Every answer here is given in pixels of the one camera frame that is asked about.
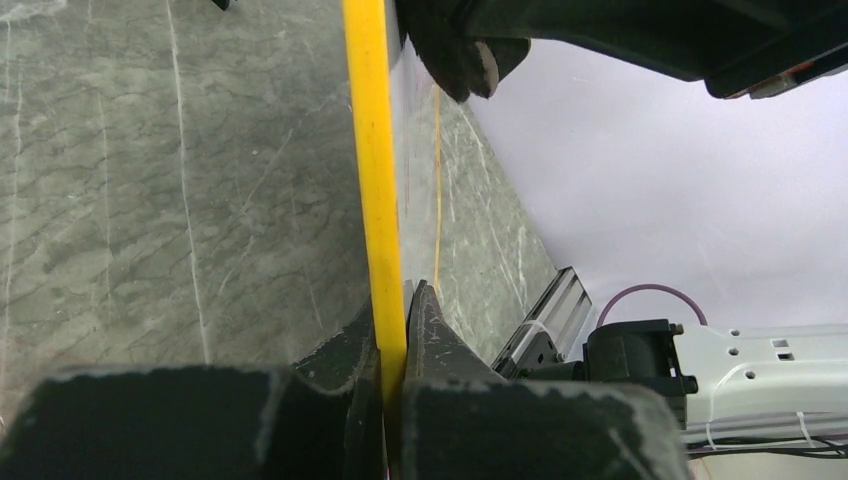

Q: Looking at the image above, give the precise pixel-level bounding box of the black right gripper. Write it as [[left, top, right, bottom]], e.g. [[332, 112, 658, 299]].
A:
[[463, 0, 848, 101]]

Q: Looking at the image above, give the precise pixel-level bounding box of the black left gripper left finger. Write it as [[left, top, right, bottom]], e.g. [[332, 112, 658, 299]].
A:
[[1, 305, 386, 479]]

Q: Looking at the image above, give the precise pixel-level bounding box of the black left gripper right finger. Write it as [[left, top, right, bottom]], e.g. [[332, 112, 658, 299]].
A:
[[397, 282, 691, 480]]

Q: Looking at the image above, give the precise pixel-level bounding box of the yellow framed whiteboard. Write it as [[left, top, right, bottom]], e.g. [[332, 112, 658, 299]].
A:
[[342, 1, 441, 421]]

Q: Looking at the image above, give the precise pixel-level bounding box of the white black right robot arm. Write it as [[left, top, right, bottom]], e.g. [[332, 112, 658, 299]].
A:
[[446, 1, 847, 459]]

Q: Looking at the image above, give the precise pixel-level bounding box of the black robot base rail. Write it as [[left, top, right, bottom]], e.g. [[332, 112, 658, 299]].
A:
[[492, 267, 594, 379]]

